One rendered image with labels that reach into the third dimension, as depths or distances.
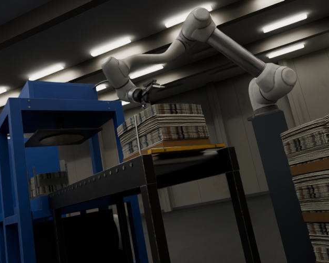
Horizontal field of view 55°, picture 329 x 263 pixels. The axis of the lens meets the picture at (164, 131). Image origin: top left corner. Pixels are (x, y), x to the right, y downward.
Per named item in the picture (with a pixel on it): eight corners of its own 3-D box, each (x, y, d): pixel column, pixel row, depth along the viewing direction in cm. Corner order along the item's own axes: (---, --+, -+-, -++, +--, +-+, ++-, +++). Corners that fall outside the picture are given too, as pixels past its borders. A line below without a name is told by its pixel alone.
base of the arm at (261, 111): (249, 124, 219) (247, 116, 220) (282, 115, 211) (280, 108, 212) (246, 120, 202) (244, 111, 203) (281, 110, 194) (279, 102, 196)
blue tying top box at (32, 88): (98, 104, 287) (95, 84, 291) (30, 103, 251) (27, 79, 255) (81, 119, 322) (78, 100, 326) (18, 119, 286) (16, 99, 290)
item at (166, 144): (212, 147, 151) (210, 139, 152) (164, 151, 134) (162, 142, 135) (191, 154, 163) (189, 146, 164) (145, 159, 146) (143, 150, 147)
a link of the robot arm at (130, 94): (140, 102, 183) (145, 104, 179) (126, 102, 178) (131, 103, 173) (141, 86, 182) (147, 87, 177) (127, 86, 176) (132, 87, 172)
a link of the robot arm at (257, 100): (269, 111, 217) (261, 81, 221) (284, 102, 199) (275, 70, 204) (248, 114, 212) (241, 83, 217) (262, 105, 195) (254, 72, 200)
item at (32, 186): (70, 196, 310) (67, 170, 315) (39, 201, 292) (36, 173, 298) (59, 200, 339) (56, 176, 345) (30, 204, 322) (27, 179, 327)
